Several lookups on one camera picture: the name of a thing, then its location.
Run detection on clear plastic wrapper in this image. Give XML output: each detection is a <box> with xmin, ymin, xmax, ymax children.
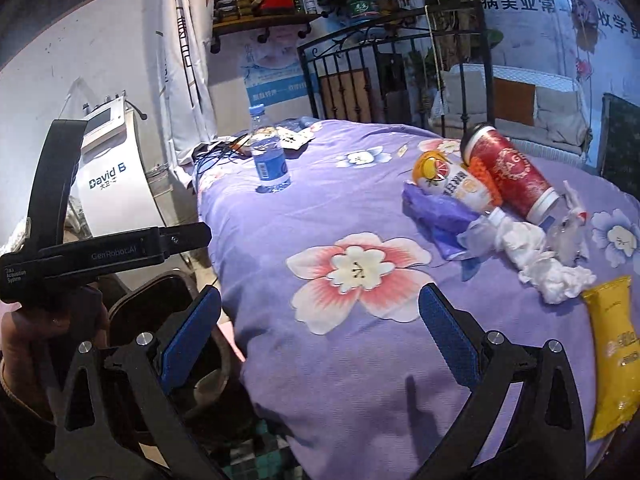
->
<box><xmin>547</xmin><ymin>180</ymin><xmax>591</xmax><ymax>266</ymax></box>

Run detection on white hanging banner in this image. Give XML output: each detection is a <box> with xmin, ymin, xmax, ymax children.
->
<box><xmin>157</xmin><ymin>0</ymin><xmax>218</xmax><ymax>161</ymax></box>

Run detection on white tissue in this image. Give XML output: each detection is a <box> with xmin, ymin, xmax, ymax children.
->
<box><xmin>497</xmin><ymin>217</ymin><xmax>547</xmax><ymax>267</ymax></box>
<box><xmin>519</xmin><ymin>252</ymin><xmax>598</xmax><ymax>306</ymax></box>

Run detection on black iron bed frame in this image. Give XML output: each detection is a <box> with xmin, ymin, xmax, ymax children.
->
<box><xmin>296</xmin><ymin>2</ymin><xmax>496</xmax><ymax>138</ymax></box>

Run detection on large white cushion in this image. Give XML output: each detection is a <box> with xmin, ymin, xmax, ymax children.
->
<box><xmin>440</xmin><ymin>67</ymin><xmax>488</xmax><ymax>116</ymax></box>

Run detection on small white cushion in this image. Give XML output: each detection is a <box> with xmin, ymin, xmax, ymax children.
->
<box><xmin>535</xmin><ymin>85</ymin><xmax>576</xmax><ymax>128</ymax></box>

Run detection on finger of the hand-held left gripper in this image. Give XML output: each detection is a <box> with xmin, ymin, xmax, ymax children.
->
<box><xmin>159</xmin><ymin>222</ymin><xmax>212</xmax><ymax>261</ymax></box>

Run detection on brown cushion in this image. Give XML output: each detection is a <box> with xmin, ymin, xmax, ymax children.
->
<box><xmin>492</xmin><ymin>79</ymin><xmax>537</xmax><ymax>126</ymax></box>

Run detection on yellow tube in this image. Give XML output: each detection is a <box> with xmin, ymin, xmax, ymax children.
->
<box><xmin>580</xmin><ymin>275</ymin><xmax>640</xmax><ymax>443</ymax></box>

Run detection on red paper cup black lid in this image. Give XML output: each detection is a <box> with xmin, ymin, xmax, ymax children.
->
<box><xmin>459</xmin><ymin>123</ymin><xmax>561</xmax><ymax>224</ymax></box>

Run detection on green round tin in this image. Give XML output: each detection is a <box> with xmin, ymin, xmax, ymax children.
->
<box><xmin>345</xmin><ymin>0</ymin><xmax>381</xmax><ymax>21</ymax></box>

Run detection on purple floral bedsheet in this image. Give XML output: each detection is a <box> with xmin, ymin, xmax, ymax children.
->
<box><xmin>192</xmin><ymin>119</ymin><xmax>640</xmax><ymax>471</ymax></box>

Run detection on person's left forearm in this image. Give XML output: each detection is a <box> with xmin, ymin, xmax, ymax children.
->
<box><xmin>0</xmin><ymin>360</ymin><xmax>58</xmax><ymax>480</ymax></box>

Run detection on black trash bin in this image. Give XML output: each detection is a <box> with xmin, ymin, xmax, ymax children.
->
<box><xmin>107</xmin><ymin>270</ymin><xmax>261</xmax><ymax>441</ymax></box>

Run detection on person's left hand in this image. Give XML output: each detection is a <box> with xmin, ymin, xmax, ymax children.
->
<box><xmin>0</xmin><ymin>282</ymin><xmax>108</xmax><ymax>426</ymax></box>

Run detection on blue face poster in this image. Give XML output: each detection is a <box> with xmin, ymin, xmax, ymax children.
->
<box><xmin>240</xmin><ymin>35</ymin><xmax>321</xmax><ymax>108</ymax></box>

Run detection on black cables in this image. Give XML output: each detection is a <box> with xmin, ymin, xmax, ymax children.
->
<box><xmin>192</xmin><ymin>135</ymin><xmax>256</xmax><ymax>181</ymax></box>

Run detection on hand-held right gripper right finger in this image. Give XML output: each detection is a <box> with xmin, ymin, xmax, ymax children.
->
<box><xmin>410</xmin><ymin>282</ymin><xmax>587</xmax><ymax>480</ymax></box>

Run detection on dark green patterned board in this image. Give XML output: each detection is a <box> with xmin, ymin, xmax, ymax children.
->
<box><xmin>597</xmin><ymin>92</ymin><xmax>640</xmax><ymax>196</ymax></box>

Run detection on clear plastic bag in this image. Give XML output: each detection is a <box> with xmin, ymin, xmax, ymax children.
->
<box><xmin>456</xmin><ymin>212</ymin><xmax>506</xmax><ymax>281</ymax></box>

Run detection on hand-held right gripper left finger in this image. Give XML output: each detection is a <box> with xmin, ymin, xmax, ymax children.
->
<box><xmin>52</xmin><ymin>285</ymin><xmax>223</xmax><ymax>480</ymax></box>

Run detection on wall poster with blue text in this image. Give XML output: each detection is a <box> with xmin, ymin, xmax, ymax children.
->
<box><xmin>480</xmin><ymin>0</ymin><xmax>640</xmax><ymax>86</ymax></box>

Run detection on wooden wall shelf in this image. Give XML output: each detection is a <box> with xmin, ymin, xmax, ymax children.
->
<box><xmin>210</xmin><ymin>12</ymin><xmax>326</xmax><ymax>53</ymax></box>

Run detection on clear water bottle blue label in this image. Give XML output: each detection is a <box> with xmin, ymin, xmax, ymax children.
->
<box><xmin>248</xmin><ymin>105</ymin><xmax>292</xmax><ymax>194</ymax></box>

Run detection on orange juice bottle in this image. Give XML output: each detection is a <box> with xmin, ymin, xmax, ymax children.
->
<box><xmin>411</xmin><ymin>150</ymin><xmax>506</xmax><ymax>226</ymax></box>

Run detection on small printed packet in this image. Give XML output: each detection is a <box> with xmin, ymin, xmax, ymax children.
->
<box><xmin>277</xmin><ymin>127</ymin><xmax>317</xmax><ymax>150</ymax></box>

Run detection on purple plastic bag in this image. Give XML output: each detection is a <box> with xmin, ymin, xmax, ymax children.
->
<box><xmin>402</xmin><ymin>182</ymin><xmax>481</xmax><ymax>261</ymax></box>

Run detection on orange foam net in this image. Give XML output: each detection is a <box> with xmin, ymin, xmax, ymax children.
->
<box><xmin>470</xmin><ymin>157</ymin><xmax>503</xmax><ymax>208</ymax></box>

